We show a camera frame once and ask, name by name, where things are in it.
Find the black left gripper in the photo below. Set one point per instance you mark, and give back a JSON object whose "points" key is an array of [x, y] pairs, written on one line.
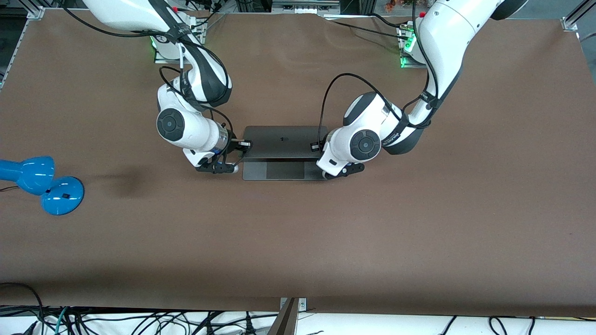
{"points": [[317, 147]]}

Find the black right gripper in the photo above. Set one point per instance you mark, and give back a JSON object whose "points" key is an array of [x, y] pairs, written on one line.
{"points": [[234, 144]]}

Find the grey open-lid laptop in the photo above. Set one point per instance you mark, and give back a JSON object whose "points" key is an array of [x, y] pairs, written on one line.
{"points": [[284, 139]]}

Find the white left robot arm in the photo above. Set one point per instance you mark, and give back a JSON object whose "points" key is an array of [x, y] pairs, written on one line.
{"points": [[447, 37]]}

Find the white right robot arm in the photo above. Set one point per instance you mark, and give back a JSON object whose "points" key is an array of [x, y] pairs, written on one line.
{"points": [[186, 128]]}

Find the grey power strip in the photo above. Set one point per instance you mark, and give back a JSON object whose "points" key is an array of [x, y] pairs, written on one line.
{"points": [[302, 7]]}

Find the small orange green objects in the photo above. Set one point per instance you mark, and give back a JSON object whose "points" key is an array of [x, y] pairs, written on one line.
{"points": [[391, 3]]}

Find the blue desk lamp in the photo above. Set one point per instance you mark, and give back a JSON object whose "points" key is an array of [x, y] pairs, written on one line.
{"points": [[60, 197]]}

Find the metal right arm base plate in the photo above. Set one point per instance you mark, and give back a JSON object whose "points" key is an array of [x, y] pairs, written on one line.
{"points": [[163, 59]]}

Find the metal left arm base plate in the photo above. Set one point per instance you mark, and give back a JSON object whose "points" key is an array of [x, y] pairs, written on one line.
{"points": [[409, 64]]}

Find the small metal mount bracket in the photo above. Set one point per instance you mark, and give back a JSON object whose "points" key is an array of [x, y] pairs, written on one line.
{"points": [[302, 304]]}

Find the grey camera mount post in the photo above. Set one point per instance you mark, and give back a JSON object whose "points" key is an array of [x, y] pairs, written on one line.
{"points": [[286, 321]]}

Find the aluminium frame profile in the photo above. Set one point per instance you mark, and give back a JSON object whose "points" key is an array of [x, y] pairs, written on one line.
{"points": [[570, 22], [35, 11]]}

